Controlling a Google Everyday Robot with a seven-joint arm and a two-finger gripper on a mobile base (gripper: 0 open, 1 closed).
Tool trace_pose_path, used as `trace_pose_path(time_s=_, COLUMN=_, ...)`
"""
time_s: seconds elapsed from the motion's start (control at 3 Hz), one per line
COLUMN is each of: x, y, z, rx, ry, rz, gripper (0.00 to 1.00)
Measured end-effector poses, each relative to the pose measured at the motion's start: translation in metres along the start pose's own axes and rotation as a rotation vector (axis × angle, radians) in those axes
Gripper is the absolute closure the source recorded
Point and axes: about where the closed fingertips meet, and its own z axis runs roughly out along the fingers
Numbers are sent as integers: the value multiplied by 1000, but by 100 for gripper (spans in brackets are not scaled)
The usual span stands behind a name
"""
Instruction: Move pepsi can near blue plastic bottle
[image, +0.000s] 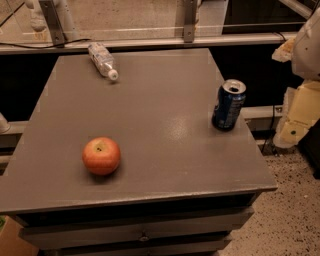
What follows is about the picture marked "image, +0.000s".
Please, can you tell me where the blue pepsi can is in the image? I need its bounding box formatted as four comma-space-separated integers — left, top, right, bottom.
212, 79, 246, 131

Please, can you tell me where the upper grey drawer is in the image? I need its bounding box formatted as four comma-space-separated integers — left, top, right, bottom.
20, 207, 254, 250

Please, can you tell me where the lower grey drawer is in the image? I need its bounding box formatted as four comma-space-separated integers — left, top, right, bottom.
44, 234, 231, 256

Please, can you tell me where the cardboard box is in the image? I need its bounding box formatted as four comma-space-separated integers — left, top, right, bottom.
0, 216, 39, 256

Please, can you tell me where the left metal bracket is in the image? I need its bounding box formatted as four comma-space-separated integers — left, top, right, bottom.
39, 0, 66, 48

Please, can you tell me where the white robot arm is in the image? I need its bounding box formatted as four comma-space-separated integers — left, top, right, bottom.
272, 8, 320, 148

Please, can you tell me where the red apple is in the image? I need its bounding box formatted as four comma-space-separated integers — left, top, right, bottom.
82, 137, 121, 176

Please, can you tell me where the grey drawer cabinet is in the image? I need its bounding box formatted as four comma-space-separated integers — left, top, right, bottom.
0, 48, 279, 256

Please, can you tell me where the clear plastic water bottle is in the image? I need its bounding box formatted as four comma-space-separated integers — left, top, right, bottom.
88, 42, 119, 81

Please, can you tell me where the grey drawer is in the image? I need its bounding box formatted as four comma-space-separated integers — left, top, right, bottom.
20, 207, 254, 250
44, 234, 231, 256

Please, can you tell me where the metal drawer knob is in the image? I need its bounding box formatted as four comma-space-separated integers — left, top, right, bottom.
139, 233, 150, 242

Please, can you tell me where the metal bracket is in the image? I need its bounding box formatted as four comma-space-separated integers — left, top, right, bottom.
183, 0, 197, 43
39, 0, 66, 48

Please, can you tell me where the centre metal bracket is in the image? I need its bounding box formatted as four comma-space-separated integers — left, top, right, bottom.
183, 0, 197, 43

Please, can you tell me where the black cable on ledge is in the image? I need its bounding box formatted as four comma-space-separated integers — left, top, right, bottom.
0, 37, 92, 50

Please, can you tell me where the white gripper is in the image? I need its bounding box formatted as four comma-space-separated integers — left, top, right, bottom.
272, 38, 320, 148

